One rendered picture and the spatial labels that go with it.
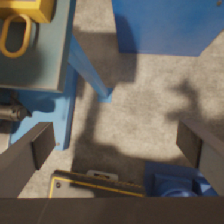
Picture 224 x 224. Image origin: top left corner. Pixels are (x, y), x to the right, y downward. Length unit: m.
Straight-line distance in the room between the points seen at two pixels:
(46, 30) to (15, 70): 0.15
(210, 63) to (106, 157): 1.25
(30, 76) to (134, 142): 1.14
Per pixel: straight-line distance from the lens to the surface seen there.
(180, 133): 0.17
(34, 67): 0.54
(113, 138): 1.50
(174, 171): 1.56
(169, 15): 1.21
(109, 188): 1.25
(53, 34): 0.56
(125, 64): 1.61
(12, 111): 1.20
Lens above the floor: 1.49
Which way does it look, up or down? 81 degrees down
